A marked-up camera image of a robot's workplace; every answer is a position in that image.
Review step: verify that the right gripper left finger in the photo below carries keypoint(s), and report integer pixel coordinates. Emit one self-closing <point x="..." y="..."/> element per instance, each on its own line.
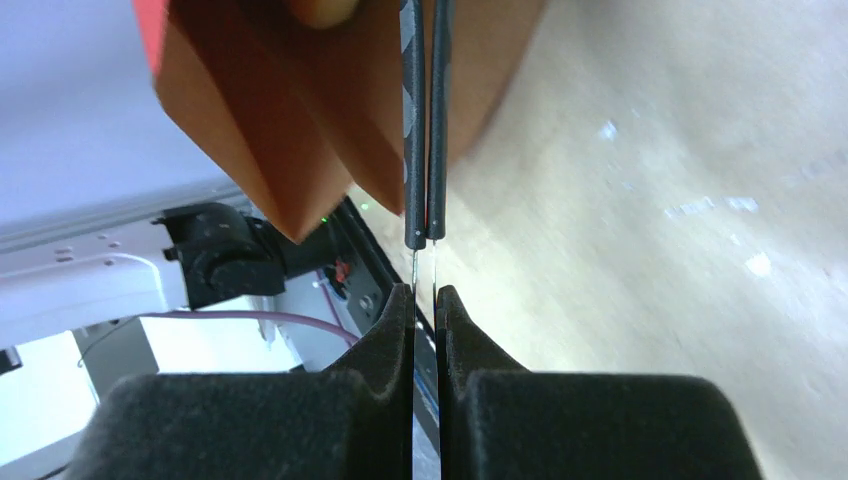
<point x="352" y="420"/>

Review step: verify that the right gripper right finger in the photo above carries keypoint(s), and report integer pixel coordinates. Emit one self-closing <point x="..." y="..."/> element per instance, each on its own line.
<point x="499" y="420"/>

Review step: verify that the red paper bag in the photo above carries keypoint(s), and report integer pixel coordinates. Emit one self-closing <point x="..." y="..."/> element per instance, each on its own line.
<point x="296" y="115"/>

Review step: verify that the black metal tongs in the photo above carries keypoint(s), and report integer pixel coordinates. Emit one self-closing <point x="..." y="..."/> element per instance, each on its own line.
<point x="425" y="104"/>

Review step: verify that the fake bread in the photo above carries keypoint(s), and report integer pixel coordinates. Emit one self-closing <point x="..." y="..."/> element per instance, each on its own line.
<point x="322" y="14"/>

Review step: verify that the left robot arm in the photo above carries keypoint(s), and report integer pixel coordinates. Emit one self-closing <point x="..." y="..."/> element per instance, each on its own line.
<point x="187" y="257"/>

